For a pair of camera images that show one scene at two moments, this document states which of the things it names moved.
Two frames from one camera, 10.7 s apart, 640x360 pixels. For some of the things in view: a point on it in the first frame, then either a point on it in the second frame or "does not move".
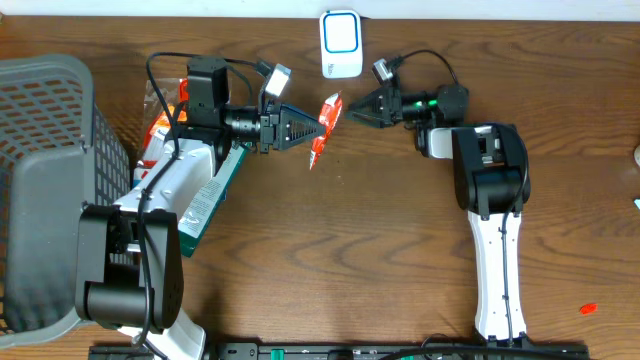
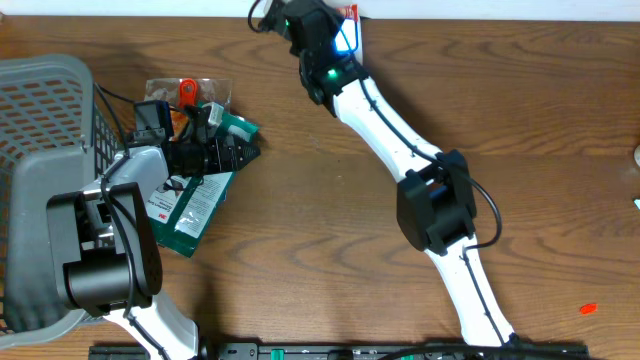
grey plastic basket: (58, 152) does not move
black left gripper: (269, 131) → (220, 154)
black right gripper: (395, 105) → (273, 20)
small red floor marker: (586, 309) does not move
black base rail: (256, 352) does not move
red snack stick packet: (328, 117) → (349, 12)
